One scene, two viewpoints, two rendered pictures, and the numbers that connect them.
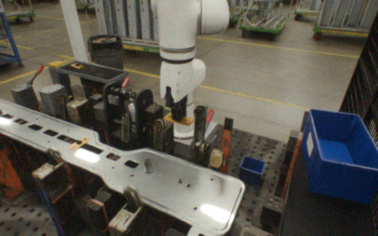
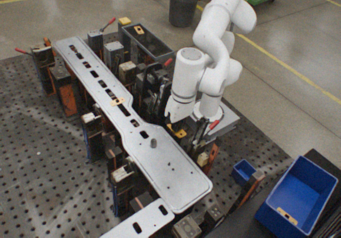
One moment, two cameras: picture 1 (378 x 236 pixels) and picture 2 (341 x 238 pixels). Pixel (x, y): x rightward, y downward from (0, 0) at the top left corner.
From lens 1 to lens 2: 0.44 m
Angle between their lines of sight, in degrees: 21
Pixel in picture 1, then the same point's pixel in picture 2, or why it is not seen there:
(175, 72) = (175, 107)
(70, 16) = not seen: outside the picture
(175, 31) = (180, 86)
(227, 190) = (197, 186)
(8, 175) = (69, 101)
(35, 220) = (78, 138)
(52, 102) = (111, 57)
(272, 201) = (214, 211)
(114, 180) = (128, 142)
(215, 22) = (208, 91)
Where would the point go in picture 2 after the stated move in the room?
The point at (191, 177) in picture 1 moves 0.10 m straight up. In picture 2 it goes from (178, 164) to (181, 151)
